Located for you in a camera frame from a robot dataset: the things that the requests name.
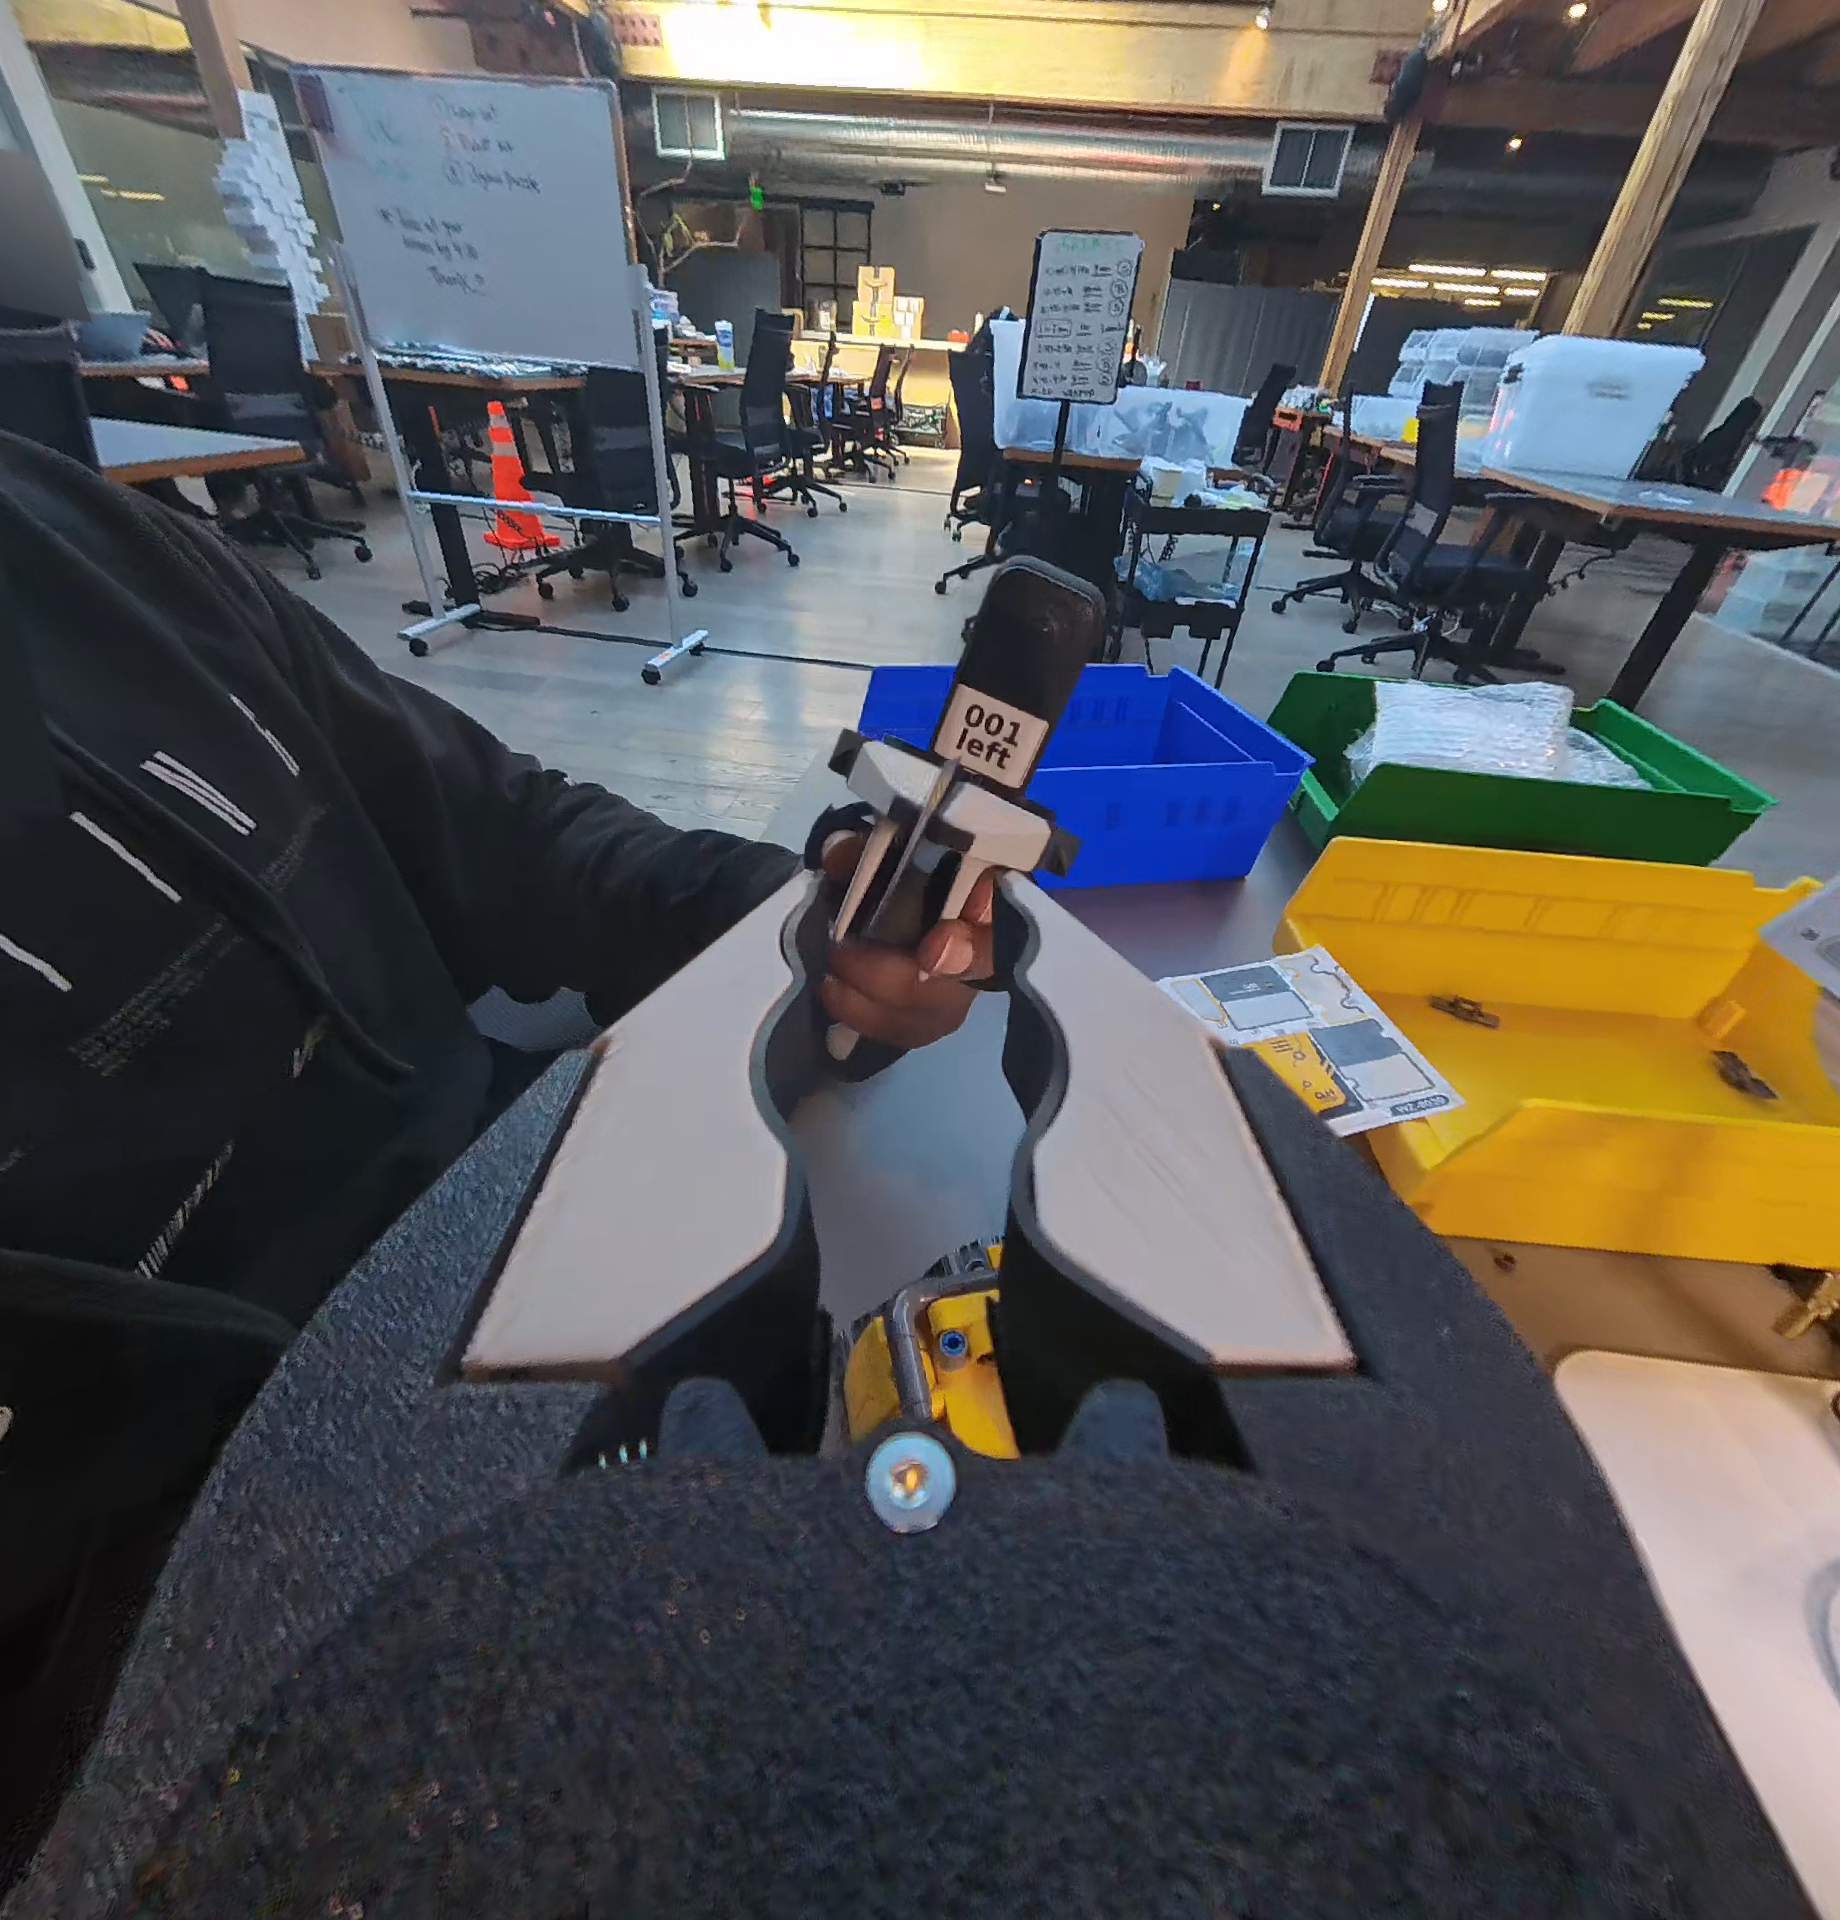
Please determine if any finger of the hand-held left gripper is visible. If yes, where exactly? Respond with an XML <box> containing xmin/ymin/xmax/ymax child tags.
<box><xmin>831</xmin><ymin>738</ymin><xmax>953</xmax><ymax>948</ymax></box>
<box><xmin>933</xmin><ymin>791</ymin><xmax>1059</xmax><ymax>924</ymax></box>

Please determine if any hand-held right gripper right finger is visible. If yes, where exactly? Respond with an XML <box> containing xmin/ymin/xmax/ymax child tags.
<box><xmin>994</xmin><ymin>874</ymin><xmax>1361</xmax><ymax>1458</ymax></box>

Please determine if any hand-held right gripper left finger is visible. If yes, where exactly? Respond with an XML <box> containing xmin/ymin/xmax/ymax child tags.
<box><xmin>462</xmin><ymin>874</ymin><xmax>833</xmax><ymax>1458</ymax></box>

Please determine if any white sticker sheet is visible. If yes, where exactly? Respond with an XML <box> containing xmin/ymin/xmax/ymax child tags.
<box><xmin>1157</xmin><ymin>943</ymin><xmax>1466</xmax><ymax>1137</ymax></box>

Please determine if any yellow tracked brick robot model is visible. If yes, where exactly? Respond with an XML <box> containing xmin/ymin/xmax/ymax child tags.
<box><xmin>845</xmin><ymin>1244</ymin><xmax>1020</xmax><ymax>1459</ymax></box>

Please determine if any robot model instruction booklet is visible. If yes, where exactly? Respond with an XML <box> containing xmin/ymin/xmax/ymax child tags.
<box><xmin>1761</xmin><ymin>846</ymin><xmax>1840</xmax><ymax>1030</ymax></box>

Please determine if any wooden background desk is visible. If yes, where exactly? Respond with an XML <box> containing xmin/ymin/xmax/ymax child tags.
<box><xmin>87</xmin><ymin>416</ymin><xmax>311</xmax><ymax>486</ymax></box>
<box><xmin>1482</xmin><ymin>463</ymin><xmax>1840</xmax><ymax>708</ymax></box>

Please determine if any blue storage bin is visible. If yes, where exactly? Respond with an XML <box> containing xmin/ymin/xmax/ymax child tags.
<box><xmin>856</xmin><ymin>663</ymin><xmax>1313</xmax><ymax>890</ymax></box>

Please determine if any black utility cart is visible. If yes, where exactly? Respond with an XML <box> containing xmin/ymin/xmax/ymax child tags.
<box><xmin>1115</xmin><ymin>494</ymin><xmax>1274</xmax><ymax>690</ymax></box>

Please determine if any black background office chair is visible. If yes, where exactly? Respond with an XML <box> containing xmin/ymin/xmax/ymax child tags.
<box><xmin>680</xmin><ymin>310</ymin><xmax>802</xmax><ymax>571</ymax></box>
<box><xmin>537</xmin><ymin>365</ymin><xmax>699</xmax><ymax>614</ymax></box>
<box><xmin>1317</xmin><ymin>382</ymin><xmax>1569</xmax><ymax>684</ymax></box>
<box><xmin>200</xmin><ymin>269</ymin><xmax>375</xmax><ymax>580</ymax></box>
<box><xmin>935</xmin><ymin>347</ymin><xmax>1059</xmax><ymax>594</ymax></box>

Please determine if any white checklist sign board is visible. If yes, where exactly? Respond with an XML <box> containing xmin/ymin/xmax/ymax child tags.
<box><xmin>1017</xmin><ymin>228</ymin><xmax>1148</xmax><ymax>407</ymax></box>

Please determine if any yellow plastic storage bin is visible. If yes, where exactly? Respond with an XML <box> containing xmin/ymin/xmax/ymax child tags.
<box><xmin>1276</xmin><ymin>835</ymin><xmax>1840</xmax><ymax>1273</ymax></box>

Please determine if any clear bubble wrap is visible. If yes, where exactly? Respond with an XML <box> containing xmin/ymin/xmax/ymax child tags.
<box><xmin>1346</xmin><ymin>682</ymin><xmax>1650</xmax><ymax>791</ymax></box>

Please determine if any orange traffic cone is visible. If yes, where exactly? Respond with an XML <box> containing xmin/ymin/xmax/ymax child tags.
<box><xmin>482</xmin><ymin>400</ymin><xmax>562</xmax><ymax>554</ymax></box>

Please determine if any green storage bin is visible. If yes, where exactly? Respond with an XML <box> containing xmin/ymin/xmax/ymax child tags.
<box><xmin>1268</xmin><ymin>669</ymin><xmax>1778</xmax><ymax>869</ymax></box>

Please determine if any person in black hoodie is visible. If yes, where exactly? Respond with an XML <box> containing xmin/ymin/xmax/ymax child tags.
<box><xmin>0</xmin><ymin>420</ymin><xmax>802</xmax><ymax>1848</ymax></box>

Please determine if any white plastic container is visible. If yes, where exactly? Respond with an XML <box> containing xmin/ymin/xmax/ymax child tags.
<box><xmin>1482</xmin><ymin>332</ymin><xmax>1710</xmax><ymax>481</ymax></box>

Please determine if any white book stand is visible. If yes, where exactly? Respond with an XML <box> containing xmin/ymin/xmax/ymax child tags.
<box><xmin>1552</xmin><ymin>989</ymin><xmax>1840</xmax><ymax>1920</ymax></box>

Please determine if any rolling whiteboard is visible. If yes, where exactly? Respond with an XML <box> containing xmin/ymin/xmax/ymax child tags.
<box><xmin>297</xmin><ymin>63</ymin><xmax>712</xmax><ymax>684</ymax></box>

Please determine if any stack of white boxes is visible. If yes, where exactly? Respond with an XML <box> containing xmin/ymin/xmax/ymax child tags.
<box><xmin>214</xmin><ymin>92</ymin><xmax>330</xmax><ymax>318</ymax></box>

